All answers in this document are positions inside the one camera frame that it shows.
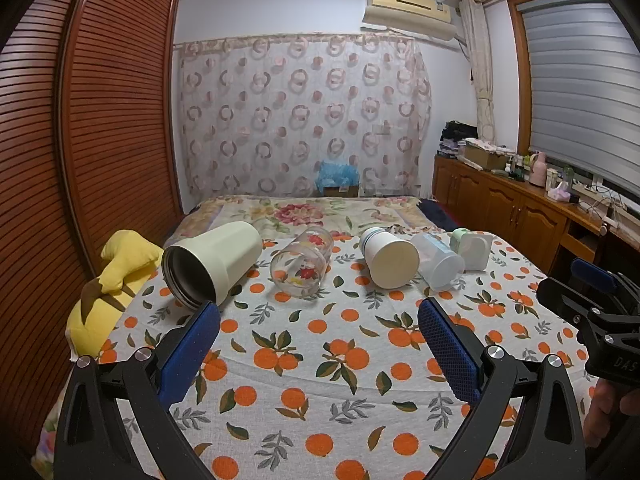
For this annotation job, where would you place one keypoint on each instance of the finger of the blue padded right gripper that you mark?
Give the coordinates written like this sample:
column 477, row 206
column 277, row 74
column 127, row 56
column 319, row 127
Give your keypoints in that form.
column 546, row 440

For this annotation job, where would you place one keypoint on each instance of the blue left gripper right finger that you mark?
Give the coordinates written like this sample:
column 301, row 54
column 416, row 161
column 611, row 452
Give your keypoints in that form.
column 592, row 275

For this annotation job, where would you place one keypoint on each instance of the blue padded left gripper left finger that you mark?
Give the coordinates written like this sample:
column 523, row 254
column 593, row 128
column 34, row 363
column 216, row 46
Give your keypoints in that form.
column 91, row 439

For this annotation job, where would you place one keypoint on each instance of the cream steel tumbler cup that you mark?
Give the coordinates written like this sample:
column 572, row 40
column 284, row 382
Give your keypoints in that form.
column 205, row 268

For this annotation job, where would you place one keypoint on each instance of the clear plastic cup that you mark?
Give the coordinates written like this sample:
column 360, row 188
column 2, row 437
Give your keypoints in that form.
column 439, row 265

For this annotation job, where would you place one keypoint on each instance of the clear floral glass cup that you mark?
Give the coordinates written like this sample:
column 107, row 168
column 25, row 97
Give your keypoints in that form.
column 299, row 268

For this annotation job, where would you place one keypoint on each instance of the white paper cup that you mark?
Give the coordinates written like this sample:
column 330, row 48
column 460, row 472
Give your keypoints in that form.
column 392, row 262

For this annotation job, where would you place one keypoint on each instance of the person's hand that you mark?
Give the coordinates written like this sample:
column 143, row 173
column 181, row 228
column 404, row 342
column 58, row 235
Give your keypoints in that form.
column 597, row 422

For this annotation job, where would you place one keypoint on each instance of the wooden sideboard cabinet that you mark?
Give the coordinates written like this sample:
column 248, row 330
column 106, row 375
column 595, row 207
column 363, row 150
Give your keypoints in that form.
column 552, row 235

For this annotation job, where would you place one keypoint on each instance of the white power strip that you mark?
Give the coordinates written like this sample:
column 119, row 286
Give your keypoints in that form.
column 590, row 198

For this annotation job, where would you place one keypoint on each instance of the pink thermos jug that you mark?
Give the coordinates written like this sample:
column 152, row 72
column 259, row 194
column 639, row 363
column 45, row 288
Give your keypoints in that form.
column 538, row 169

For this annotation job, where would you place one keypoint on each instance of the white green square mug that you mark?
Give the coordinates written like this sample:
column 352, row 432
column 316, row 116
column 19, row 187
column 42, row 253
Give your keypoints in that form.
column 472, row 246

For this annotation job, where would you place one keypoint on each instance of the yellow plush toy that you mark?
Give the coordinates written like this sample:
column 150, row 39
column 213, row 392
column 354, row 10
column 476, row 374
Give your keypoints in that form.
column 129, row 262

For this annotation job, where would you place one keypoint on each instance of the cardboard box on cabinet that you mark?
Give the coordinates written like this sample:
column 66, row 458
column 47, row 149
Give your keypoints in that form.
column 485, row 159

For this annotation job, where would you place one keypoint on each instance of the dark blue cushion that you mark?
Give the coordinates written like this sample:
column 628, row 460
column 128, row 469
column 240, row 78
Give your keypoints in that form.
column 437, row 215

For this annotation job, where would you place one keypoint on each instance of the orange print bed sheet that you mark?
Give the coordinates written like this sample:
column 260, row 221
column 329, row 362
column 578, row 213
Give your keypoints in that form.
column 341, row 385

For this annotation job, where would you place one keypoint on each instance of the stack of folded clothes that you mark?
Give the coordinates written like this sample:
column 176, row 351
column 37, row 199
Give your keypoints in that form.
column 452, row 138

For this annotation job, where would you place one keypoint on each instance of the grey window blind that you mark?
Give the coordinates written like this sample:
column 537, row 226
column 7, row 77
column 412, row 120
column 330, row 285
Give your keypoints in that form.
column 584, row 69

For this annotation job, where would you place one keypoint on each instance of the floral blanket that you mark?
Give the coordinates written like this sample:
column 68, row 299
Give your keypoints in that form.
column 280, row 217

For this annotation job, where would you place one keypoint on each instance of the cardboard box behind bed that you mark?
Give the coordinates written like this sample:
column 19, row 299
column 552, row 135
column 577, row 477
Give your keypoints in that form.
column 341, row 191

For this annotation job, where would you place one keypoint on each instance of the blue plastic bag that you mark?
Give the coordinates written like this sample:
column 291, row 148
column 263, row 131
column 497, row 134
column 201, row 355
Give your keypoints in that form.
column 336, row 174

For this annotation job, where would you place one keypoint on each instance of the brown louvered wardrobe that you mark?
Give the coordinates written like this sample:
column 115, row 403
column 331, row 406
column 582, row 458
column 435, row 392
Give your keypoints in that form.
column 86, row 150

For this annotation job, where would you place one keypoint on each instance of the cream side curtain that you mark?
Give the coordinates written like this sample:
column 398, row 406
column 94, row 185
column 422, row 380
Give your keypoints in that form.
column 478, row 50

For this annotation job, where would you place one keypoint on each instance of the patterned sheer curtain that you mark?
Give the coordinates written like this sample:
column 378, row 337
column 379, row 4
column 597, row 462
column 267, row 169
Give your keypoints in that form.
column 264, row 115

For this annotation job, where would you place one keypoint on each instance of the beige wall air conditioner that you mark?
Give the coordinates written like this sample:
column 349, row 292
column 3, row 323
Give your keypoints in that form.
column 425, row 17

